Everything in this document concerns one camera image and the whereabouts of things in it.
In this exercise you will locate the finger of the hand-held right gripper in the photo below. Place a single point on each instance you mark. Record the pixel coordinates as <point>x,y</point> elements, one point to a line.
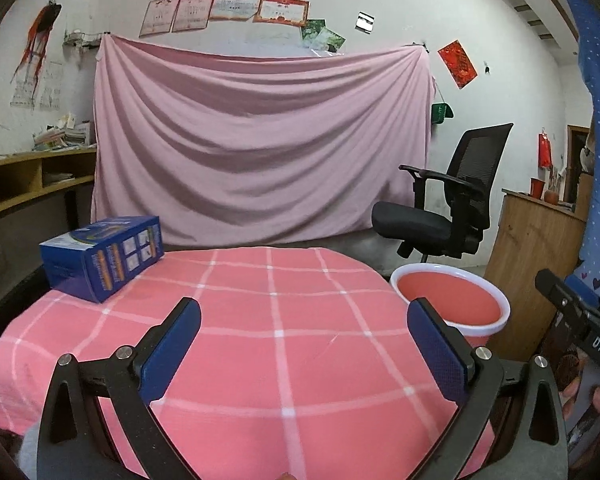
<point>587,290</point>
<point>565,297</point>

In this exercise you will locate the red cup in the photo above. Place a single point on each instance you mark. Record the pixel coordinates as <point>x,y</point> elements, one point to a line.
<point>536,187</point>

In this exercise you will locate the green photo print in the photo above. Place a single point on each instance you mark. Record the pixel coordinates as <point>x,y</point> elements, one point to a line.
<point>311,29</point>
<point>332,40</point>

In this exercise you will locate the stack of books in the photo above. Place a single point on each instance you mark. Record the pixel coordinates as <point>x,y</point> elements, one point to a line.
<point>62,137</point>

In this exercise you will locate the wooden cabinet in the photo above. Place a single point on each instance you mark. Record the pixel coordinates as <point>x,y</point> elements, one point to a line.
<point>525,260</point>

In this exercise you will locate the black white wall sticker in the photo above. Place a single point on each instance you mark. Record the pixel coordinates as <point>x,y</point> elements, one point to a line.
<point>364,21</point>

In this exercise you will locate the black office chair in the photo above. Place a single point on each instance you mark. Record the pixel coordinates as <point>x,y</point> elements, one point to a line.
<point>475,170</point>

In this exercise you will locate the blue printed cardboard box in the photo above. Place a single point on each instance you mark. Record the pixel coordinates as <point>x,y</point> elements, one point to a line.
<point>100,265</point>

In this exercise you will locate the red black tassel ornament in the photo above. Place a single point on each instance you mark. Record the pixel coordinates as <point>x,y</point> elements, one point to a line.
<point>40,30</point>

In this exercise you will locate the wooden shelf unit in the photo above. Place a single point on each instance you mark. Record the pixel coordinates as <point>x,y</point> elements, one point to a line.
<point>30,160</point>

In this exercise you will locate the pink checked tablecloth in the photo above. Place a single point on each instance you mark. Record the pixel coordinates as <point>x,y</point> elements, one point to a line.
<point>290,310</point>

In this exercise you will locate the pink hanging sheet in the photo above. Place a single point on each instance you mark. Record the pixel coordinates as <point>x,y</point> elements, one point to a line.
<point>255,150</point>

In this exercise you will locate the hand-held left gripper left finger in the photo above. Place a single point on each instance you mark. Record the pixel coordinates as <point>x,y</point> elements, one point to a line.
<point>172,350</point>

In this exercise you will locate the red paper wall poster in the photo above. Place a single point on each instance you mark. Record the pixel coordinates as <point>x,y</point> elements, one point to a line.
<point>457,64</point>

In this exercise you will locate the wooden door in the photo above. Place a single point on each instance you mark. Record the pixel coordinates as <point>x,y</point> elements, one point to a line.
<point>575,160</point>

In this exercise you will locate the small brown pot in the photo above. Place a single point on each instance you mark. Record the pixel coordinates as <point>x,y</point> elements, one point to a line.
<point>551,196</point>

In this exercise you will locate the red bucket with white rim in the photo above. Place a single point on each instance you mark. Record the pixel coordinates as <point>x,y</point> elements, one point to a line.
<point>445,300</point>

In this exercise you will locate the red hanging ornament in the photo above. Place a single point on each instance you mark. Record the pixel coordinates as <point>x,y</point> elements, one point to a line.
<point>545,150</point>

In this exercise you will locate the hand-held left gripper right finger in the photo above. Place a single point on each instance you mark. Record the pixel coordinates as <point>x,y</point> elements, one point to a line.
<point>437,355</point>

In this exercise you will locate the pile of shelf papers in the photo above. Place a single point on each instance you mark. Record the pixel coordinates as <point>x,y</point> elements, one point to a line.
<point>57,178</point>

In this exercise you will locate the white wall rack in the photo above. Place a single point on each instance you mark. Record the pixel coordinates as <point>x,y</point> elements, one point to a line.
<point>82,40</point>

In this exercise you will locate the white wall sheet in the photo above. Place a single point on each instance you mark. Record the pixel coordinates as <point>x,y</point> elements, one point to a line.
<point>23,94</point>
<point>51,87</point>

